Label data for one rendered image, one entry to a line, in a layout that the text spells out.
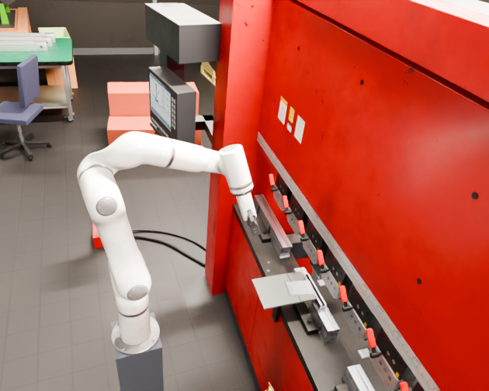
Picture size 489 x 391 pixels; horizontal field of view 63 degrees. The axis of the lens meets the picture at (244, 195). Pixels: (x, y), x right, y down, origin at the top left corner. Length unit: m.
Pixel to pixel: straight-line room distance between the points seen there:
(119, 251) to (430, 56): 1.06
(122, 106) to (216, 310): 2.67
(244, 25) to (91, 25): 6.23
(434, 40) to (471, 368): 0.83
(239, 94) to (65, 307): 1.98
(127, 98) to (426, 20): 3.94
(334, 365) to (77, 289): 2.09
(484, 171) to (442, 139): 0.15
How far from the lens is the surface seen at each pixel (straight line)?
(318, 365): 1.92
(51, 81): 6.76
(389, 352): 1.52
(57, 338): 3.12
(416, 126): 1.24
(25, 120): 4.76
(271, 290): 1.96
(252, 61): 2.22
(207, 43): 2.31
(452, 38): 1.14
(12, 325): 3.29
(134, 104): 4.83
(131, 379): 1.89
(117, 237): 1.33
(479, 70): 1.07
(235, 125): 2.34
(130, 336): 1.70
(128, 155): 1.18
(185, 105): 2.34
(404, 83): 1.28
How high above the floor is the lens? 2.45
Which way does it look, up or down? 35 degrees down
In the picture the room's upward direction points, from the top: 7 degrees clockwise
